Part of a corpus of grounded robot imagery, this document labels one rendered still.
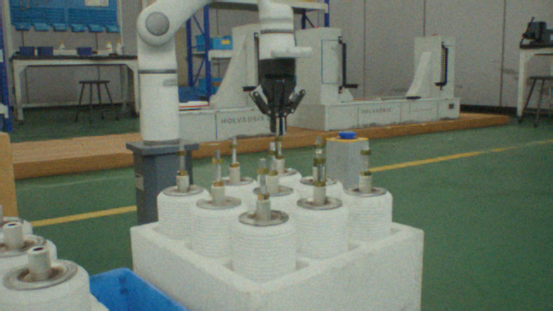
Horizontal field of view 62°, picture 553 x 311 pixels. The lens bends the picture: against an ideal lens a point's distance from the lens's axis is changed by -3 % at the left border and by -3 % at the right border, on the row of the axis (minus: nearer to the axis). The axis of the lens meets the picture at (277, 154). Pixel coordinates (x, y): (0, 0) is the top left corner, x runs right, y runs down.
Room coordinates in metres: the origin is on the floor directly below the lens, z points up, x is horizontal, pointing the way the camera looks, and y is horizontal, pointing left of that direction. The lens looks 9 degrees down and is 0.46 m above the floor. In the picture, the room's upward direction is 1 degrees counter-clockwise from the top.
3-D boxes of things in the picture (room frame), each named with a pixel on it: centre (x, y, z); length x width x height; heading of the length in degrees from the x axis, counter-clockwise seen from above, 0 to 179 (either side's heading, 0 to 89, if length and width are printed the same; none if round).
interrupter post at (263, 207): (0.68, 0.02, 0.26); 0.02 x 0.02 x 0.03
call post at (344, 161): (1.09, -0.16, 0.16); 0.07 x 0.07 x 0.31; 41
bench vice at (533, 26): (4.54, -2.51, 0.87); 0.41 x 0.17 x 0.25; 123
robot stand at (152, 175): (1.17, 0.29, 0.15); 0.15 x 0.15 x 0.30; 33
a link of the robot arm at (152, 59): (1.18, 0.29, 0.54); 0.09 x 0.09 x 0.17; 17
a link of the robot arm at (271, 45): (0.99, -0.01, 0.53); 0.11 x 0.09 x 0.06; 28
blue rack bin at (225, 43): (6.04, 0.74, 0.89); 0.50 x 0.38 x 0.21; 34
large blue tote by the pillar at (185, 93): (5.37, 1.15, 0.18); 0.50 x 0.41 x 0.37; 37
